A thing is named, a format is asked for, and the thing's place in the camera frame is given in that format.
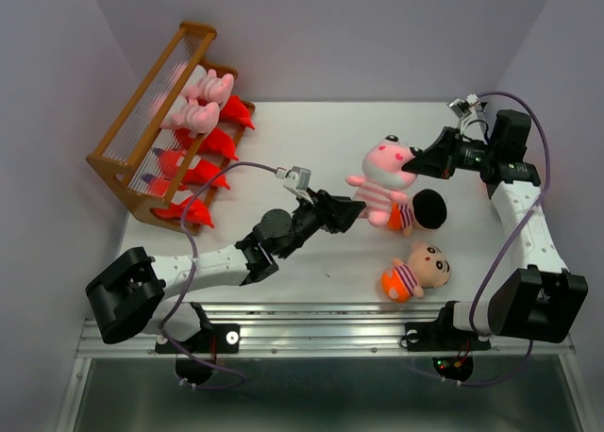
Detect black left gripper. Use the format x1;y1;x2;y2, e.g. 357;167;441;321
277;187;364;259

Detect pink striped pig plush back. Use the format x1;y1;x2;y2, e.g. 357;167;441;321
159;95;220;134

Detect pink striped pig plush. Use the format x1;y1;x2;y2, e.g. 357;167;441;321
159;95;220;134
179;65;235;106
345;135;417;227

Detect boy doll orange pants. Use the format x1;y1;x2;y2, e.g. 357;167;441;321
386;189;448;237
380;242;452;303

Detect wooden tiered shelf rack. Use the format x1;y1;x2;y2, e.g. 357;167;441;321
87;22;247;235

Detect red shark plush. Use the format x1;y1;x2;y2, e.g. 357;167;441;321
152;148;220;185
220;95;256;130
173;127;239;161
142;174;214;228

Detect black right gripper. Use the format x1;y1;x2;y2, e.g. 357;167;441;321
401;126;497;180

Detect pink striped pig plush front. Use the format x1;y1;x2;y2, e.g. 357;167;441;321
179;65;235;106

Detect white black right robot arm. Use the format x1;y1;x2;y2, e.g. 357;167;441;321
401;109;588;352

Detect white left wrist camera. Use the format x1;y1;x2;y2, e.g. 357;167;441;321
276;166;312;202

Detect boy doll orange pants front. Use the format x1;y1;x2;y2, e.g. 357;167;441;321
380;242;452;303

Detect aluminium front mounting rail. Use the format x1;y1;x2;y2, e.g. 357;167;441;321
76;302;575;359

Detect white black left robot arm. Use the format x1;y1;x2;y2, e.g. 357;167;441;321
85;190;365;351

